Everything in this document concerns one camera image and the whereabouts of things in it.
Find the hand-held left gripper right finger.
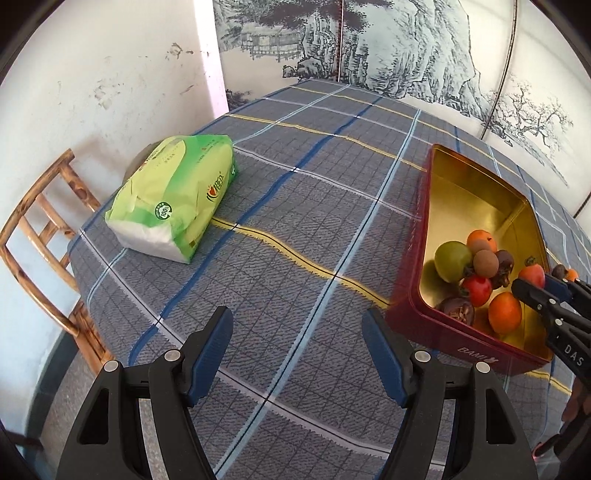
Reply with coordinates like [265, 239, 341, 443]
[361, 307, 539, 480]

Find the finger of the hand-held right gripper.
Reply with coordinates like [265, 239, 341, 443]
[544, 273, 591, 323]
[510, 277, 591, 340]

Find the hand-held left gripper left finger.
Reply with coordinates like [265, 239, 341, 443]
[55, 305, 235, 480]

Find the red tomato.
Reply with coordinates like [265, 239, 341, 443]
[459, 274, 493, 308]
[517, 257, 546, 289]

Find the orange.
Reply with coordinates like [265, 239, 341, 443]
[466, 229, 498, 254]
[488, 292, 523, 334]

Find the red metal tin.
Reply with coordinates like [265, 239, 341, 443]
[385, 144, 555, 376]

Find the green tomato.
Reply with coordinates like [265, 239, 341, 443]
[434, 241, 474, 284]

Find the green tissue packet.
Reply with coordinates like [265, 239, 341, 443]
[105, 134, 239, 265]

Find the grey plaid tablecloth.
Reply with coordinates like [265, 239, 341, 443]
[67, 78, 591, 480]

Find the wooden chair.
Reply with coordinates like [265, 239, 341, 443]
[0, 148, 114, 377]

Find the dark wall trim strip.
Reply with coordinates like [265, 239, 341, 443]
[478, 0, 518, 140]
[337, 0, 346, 85]
[573, 182, 591, 219]

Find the landscape wall painting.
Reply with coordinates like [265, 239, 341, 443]
[212, 0, 578, 185]

